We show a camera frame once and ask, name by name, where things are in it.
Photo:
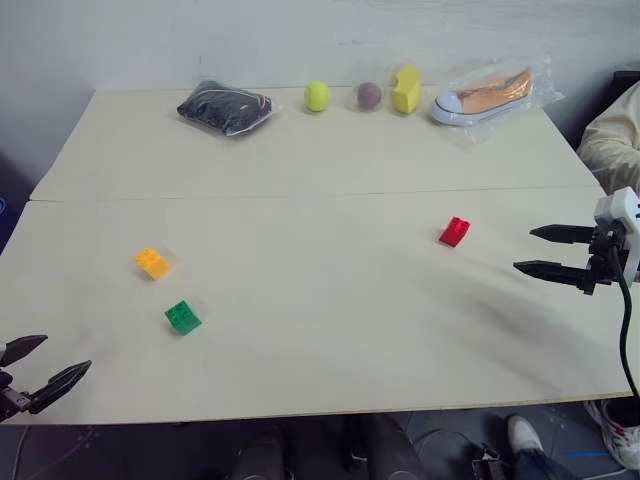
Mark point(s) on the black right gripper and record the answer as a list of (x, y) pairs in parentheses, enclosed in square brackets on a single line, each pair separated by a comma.
[(607, 252)]

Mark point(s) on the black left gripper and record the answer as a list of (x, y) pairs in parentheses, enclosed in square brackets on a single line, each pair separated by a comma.
[(9, 397)]

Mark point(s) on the red toy brick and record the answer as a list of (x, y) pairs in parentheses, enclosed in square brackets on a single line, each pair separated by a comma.
[(455, 232)]

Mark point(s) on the person in beige clothes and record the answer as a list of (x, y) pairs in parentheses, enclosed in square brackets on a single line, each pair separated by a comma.
[(612, 142)]

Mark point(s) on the green toy brick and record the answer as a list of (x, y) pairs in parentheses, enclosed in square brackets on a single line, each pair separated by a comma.
[(183, 318)]

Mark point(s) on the yellow toy brick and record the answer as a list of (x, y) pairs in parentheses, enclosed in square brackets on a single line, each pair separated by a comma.
[(153, 263)]

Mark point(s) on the orange sneaker in plastic bag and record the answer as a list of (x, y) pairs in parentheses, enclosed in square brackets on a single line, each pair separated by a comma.
[(482, 100)]

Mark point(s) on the black box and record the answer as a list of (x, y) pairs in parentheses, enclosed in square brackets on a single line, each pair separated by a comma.
[(627, 81)]

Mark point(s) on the white red patterned shoe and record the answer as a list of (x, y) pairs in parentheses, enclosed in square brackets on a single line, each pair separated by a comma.
[(617, 430)]

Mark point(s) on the yellow sponge in plastic bag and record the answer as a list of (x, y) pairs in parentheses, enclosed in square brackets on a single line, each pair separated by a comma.
[(406, 90)]

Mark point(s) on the brown ball in plastic bag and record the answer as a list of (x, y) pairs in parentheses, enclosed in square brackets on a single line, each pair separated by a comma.
[(369, 95)]

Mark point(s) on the yellow-green tennis ball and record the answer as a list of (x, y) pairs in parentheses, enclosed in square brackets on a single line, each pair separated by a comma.
[(316, 96)]

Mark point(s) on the black garment in plastic bag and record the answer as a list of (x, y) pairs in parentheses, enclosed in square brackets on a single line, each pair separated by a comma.
[(225, 107)]

